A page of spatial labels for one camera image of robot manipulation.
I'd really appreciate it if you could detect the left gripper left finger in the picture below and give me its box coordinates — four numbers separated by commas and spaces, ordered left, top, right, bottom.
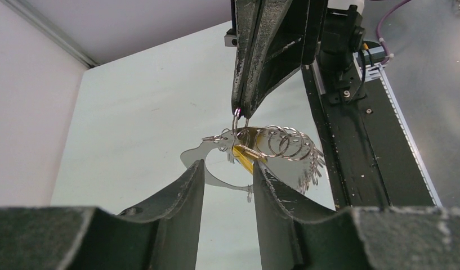
0, 160, 205, 269

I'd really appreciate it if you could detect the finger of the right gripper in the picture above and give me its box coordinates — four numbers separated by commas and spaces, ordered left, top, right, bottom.
240, 0, 328, 119
231, 1, 263, 112

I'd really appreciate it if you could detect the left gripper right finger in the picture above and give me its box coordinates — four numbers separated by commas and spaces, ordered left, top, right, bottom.
253, 162, 460, 269

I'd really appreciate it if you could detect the metal keyring band with rings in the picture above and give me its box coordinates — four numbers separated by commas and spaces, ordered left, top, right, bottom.
180, 108, 325, 194

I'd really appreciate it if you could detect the white slotted cable duct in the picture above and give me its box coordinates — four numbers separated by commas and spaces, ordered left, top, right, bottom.
366, 64, 443, 207

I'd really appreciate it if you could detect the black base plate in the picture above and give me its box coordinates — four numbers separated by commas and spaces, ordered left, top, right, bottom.
301, 65, 436, 209

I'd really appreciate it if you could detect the right aluminium corner post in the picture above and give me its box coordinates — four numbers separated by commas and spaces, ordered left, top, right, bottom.
0, 0, 101, 69

